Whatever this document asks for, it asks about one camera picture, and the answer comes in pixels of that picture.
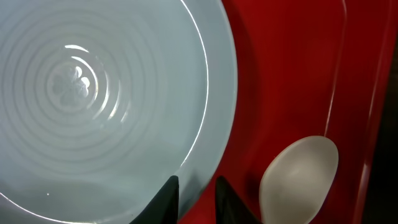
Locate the white plastic spoon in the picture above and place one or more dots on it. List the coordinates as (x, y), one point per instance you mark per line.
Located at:
(296, 183)

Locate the red serving tray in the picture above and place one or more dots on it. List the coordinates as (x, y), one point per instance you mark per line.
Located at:
(309, 68)

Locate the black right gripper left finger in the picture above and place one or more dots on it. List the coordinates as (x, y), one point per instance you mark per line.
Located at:
(163, 208)

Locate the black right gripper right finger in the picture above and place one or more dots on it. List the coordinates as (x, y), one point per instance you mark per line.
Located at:
(230, 209)

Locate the light blue plate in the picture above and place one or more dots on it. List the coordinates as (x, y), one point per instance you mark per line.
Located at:
(103, 101)

